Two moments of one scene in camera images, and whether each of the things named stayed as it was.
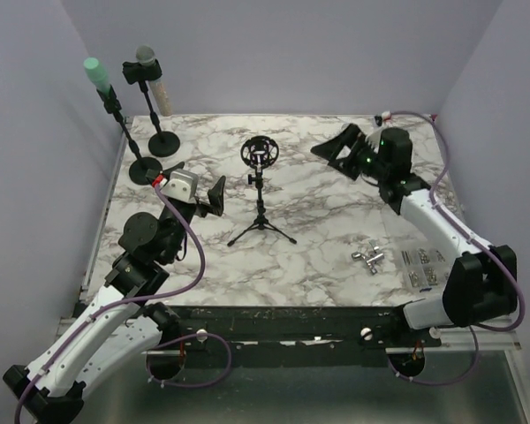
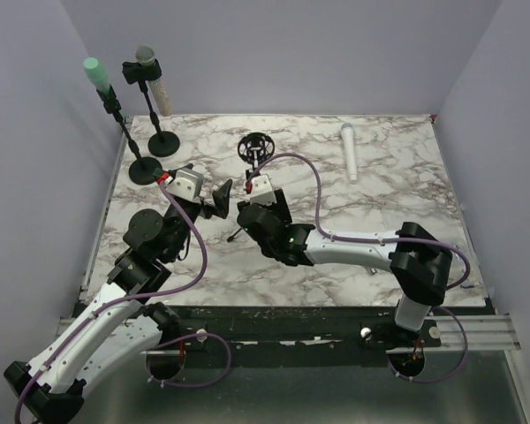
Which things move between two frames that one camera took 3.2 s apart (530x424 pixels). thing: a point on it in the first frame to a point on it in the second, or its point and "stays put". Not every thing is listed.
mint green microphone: [97, 74] stays put
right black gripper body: [368, 163] to [280, 209]
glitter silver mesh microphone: [146, 56] stays put
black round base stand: [139, 168] stays put
